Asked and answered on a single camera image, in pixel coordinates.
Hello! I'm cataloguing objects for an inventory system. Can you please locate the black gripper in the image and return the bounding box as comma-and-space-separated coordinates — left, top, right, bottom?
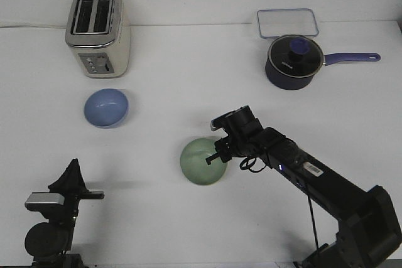
205, 105, 263, 165
40, 159, 105, 218

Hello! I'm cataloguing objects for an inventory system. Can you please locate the green bowl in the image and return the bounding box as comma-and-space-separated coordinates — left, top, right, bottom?
180, 137, 227, 186

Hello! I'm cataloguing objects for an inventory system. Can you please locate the blue bowl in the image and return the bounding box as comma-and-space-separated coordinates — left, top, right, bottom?
83, 88, 129, 129

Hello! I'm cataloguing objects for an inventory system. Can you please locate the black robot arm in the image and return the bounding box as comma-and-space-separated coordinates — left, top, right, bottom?
24, 159, 104, 267
206, 106, 401, 267

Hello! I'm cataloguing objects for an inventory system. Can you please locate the dark blue saucepan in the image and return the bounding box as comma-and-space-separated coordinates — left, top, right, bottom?
265, 53, 381, 90

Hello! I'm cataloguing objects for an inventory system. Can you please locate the glass pot lid blue knob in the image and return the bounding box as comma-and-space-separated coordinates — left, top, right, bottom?
268, 35, 324, 78

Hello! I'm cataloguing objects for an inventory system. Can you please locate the clear blue-rimmed container lid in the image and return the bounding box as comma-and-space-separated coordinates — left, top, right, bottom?
256, 8, 319, 39

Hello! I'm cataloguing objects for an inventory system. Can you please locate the cream and steel toaster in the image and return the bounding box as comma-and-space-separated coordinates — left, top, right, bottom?
65, 0, 131, 78

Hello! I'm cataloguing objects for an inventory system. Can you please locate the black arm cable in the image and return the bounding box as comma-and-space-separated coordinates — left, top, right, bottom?
239, 156, 320, 253

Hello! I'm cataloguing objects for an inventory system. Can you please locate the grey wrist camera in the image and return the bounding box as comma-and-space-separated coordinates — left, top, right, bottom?
24, 192, 65, 212
210, 110, 235, 133

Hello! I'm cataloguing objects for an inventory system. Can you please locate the white toaster power cable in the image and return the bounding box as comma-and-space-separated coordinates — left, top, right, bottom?
0, 22, 68, 29

